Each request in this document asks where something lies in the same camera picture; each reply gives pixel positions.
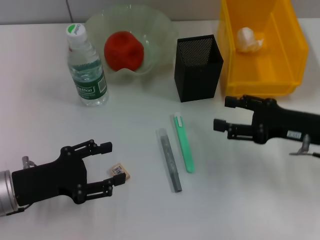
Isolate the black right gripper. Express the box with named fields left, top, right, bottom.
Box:
left=213, top=94, right=320, bottom=146

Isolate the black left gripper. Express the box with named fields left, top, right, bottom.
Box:
left=11, top=138, right=126, bottom=205

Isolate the beige eraser with barcode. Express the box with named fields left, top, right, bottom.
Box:
left=109, top=162, right=131, bottom=181

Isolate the green pen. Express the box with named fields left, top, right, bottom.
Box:
left=171, top=112, right=196, bottom=174

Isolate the grey pen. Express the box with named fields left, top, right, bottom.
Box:
left=156, top=127, right=183, bottom=193

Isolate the white paper ball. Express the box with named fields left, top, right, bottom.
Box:
left=236, top=26, right=266, bottom=53

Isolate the clear green-label water bottle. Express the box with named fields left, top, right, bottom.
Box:
left=65, top=23, right=110, bottom=107

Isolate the black mesh pen holder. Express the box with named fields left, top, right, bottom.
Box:
left=174, top=34, right=224, bottom=103

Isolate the pale green glass fruit bowl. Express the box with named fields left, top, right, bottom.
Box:
left=83, top=5, right=180, bottom=85

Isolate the yellow plastic bin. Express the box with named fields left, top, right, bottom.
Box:
left=216, top=0, right=311, bottom=101

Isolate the right gripper cable with plug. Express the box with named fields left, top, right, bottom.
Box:
left=288, top=134, right=320, bottom=159

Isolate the gripper cable with plug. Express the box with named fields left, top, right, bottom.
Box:
left=288, top=134, right=320, bottom=159
left=4, top=156, right=37, bottom=216

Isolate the left gripper cable with plug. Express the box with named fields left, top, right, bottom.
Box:
left=4, top=156, right=37, bottom=216

